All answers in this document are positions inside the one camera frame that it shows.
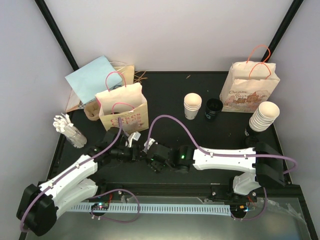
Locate cream paper bag pink sides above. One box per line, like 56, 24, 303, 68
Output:
95, 82, 149, 134

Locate small stack paper cups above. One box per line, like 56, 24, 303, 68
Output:
183, 93, 202, 120

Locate black lid stack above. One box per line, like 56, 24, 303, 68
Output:
205, 98, 223, 122

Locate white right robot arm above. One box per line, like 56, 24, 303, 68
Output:
143, 138, 285, 202

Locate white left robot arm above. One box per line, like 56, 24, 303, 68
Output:
16, 127, 149, 236

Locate stacked pulp cup carriers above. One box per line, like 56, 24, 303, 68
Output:
83, 100, 100, 121

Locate patterned flat paper bag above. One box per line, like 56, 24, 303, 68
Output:
65, 90, 85, 113

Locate brown kraft paper bag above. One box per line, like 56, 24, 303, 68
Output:
110, 61, 148, 84

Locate light blue paper bag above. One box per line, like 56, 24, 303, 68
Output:
65, 56, 123, 104

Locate tall stack paper cups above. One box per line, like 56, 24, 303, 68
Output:
244, 101, 280, 136

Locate Cream Bear printed paper bag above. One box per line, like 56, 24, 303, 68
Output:
219, 44, 281, 113

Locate light blue slotted cable duct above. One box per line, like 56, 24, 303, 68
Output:
68, 202, 231, 217

